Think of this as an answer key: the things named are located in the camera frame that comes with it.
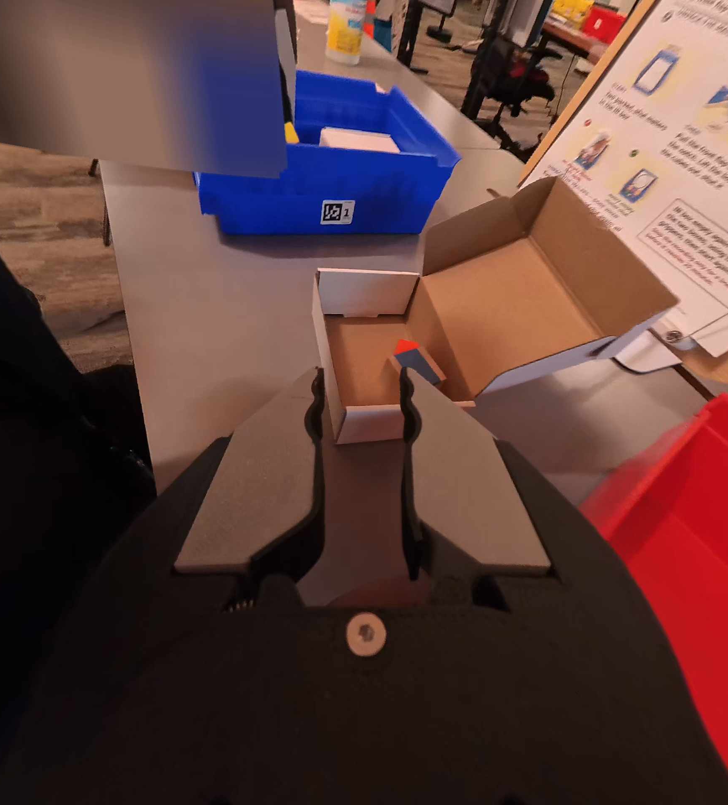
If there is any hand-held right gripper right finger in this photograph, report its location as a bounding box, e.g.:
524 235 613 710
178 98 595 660
398 366 551 582

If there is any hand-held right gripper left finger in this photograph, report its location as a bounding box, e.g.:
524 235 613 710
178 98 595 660
174 366 327 581

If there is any blue cube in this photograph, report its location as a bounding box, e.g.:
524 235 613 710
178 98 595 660
391 350 447 386

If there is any white cardboard mailer box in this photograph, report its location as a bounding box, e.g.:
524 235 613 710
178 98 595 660
319 127 400 155
312 176 681 445

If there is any red plastic bin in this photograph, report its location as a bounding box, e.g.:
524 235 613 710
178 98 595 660
578 393 728 805

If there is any blue plastic bin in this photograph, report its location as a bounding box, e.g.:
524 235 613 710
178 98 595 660
194 69 462 236

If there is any person's dark clothing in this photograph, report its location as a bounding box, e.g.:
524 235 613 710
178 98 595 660
0 204 157 805

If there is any printed instruction poster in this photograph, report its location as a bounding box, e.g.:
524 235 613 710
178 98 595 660
537 0 728 359

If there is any white canister with yellow label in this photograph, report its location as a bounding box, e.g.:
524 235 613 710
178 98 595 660
326 0 368 65

